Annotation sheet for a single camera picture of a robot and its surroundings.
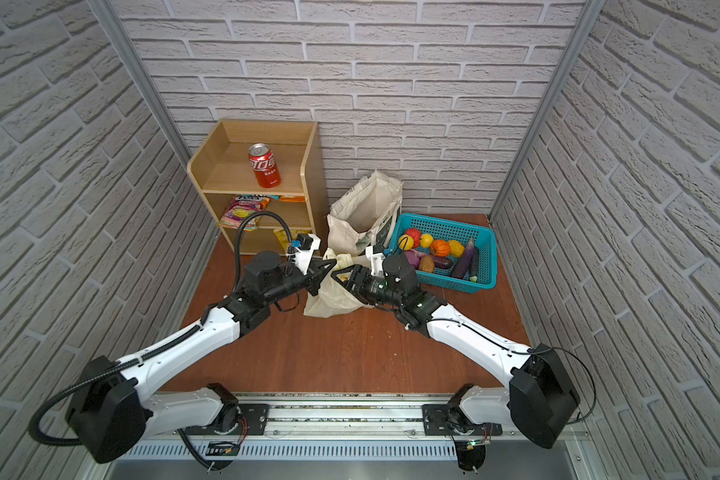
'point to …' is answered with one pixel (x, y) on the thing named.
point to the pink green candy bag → (240, 208)
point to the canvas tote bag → (360, 219)
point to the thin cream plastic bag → (332, 298)
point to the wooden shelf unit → (243, 167)
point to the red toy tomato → (415, 234)
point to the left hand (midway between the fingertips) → (336, 258)
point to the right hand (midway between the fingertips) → (335, 278)
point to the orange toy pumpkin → (440, 247)
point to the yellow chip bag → (284, 238)
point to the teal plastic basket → (482, 272)
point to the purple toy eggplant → (461, 266)
